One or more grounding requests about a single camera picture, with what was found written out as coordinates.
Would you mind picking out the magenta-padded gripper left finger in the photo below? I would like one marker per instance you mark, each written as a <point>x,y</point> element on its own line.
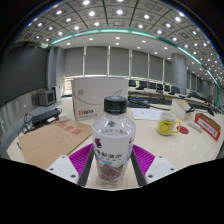
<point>78,160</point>

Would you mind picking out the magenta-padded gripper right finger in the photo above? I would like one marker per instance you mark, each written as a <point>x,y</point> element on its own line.
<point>144,160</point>

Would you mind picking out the clear black-capped drink bottle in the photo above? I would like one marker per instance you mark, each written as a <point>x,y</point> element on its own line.
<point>113,140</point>

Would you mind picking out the brown paper envelope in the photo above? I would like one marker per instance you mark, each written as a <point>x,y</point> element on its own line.
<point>50,143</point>

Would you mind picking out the yellow and white mug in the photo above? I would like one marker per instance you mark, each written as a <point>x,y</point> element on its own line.
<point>166,125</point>

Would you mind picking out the white printed paper sheet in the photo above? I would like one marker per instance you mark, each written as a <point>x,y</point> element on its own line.
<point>146,114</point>

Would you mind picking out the black power strip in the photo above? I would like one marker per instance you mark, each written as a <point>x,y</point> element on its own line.
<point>45,116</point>

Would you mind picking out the small flat white pack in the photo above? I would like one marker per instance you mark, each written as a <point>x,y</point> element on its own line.
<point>195,126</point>

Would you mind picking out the white open divided box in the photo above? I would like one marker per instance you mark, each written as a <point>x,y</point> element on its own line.
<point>178,108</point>

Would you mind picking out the large white carton box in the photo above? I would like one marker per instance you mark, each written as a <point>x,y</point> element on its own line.
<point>88,98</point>

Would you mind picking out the black tool in white box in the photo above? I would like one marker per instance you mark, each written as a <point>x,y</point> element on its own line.
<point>190,109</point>

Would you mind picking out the long curved conference desk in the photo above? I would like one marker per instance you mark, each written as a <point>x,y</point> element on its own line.
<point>146,91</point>

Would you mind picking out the small grey monitor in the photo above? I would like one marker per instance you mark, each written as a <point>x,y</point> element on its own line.
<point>46,97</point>

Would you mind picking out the cardboard box with red side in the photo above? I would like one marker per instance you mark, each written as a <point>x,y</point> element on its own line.
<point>208,128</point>

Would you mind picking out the row of black office chairs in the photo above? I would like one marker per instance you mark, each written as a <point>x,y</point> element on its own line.
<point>142,84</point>

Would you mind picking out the black tabletop microphone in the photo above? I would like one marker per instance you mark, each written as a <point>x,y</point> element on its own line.
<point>210,112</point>

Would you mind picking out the group of ceiling lights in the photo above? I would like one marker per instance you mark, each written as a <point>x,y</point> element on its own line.
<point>91,13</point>

